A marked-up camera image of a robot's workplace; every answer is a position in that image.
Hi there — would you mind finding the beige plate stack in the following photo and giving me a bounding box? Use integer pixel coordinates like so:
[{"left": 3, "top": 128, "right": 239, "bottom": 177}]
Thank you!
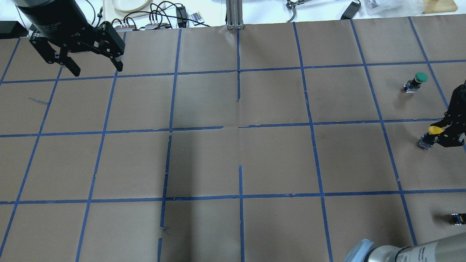
[{"left": 103, "top": 0, "right": 161, "bottom": 22}]

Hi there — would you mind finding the black power adapter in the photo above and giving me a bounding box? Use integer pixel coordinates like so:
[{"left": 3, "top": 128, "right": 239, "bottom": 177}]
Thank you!
[{"left": 340, "top": 0, "right": 362, "bottom": 20}]

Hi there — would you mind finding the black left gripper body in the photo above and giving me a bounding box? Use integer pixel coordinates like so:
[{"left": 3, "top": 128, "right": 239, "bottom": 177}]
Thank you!
[{"left": 14, "top": 0, "right": 125, "bottom": 64}]

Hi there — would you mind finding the green push button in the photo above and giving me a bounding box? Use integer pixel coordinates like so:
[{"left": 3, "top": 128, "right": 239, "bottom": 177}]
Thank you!
[{"left": 403, "top": 72, "right": 428, "bottom": 94}]

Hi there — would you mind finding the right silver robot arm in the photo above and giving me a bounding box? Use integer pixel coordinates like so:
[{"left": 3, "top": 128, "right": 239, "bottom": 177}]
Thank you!
[{"left": 344, "top": 84, "right": 466, "bottom": 262}]

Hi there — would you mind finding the small black switch block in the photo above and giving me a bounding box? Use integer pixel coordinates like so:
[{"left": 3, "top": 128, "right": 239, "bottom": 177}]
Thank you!
[{"left": 450, "top": 213, "right": 466, "bottom": 226}]

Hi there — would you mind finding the metal reacher stick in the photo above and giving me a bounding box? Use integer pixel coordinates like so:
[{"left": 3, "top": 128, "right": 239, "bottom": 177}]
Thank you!
[{"left": 285, "top": 0, "right": 311, "bottom": 23}]

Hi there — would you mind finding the aluminium frame post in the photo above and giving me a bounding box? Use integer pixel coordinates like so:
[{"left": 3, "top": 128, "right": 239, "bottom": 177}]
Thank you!
[{"left": 226, "top": 0, "right": 244, "bottom": 30}]

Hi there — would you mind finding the remote control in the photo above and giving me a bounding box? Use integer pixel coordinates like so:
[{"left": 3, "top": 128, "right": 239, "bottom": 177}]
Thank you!
[{"left": 188, "top": 11, "right": 205, "bottom": 23}]

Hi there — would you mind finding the yellow push button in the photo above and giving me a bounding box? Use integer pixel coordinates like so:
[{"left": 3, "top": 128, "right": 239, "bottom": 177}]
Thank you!
[{"left": 418, "top": 126, "right": 444, "bottom": 150}]

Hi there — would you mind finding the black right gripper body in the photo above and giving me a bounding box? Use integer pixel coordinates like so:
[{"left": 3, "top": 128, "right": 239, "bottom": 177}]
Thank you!
[{"left": 435, "top": 84, "right": 466, "bottom": 147}]

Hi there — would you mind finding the wooden cutting board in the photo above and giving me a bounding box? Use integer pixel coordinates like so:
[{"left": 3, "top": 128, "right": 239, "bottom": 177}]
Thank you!
[{"left": 422, "top": 0, "right": 458, "bottom": 14}]

